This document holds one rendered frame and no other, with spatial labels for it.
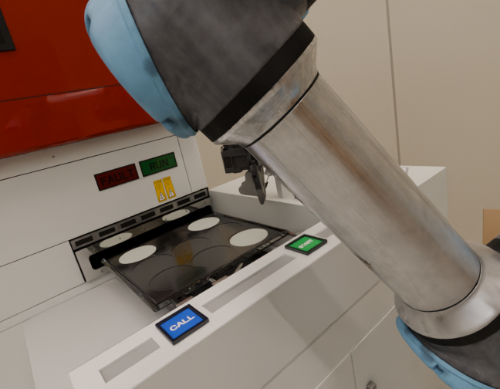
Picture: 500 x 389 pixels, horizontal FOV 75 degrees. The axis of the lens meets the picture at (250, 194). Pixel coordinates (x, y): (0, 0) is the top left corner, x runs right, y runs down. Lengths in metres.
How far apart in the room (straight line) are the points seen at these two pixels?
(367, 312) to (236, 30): 0.63
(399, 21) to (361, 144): 2.09
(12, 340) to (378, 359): 0.88
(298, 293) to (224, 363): 0.16
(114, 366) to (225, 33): 0.40
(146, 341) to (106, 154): 0.62
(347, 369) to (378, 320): 0.13
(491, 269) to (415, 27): 2.03
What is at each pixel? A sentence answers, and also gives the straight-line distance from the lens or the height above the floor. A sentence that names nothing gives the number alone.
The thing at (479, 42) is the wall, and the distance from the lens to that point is 2.28.
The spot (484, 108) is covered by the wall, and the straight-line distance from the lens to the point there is 2.30.
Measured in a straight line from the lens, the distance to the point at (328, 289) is 0.61.
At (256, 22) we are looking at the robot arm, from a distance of 0.23.
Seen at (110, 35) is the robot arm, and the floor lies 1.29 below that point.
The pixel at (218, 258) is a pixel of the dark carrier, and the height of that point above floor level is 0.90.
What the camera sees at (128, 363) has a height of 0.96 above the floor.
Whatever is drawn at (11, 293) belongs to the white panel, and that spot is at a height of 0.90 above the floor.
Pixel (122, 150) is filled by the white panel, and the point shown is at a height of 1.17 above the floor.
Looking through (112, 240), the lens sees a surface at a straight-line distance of 1.02.
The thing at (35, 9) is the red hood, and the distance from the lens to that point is 0.98.
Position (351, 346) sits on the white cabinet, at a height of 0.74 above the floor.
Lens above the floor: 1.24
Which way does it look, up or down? 16 degrees down
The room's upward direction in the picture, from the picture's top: 12 degrees counter-clockwise
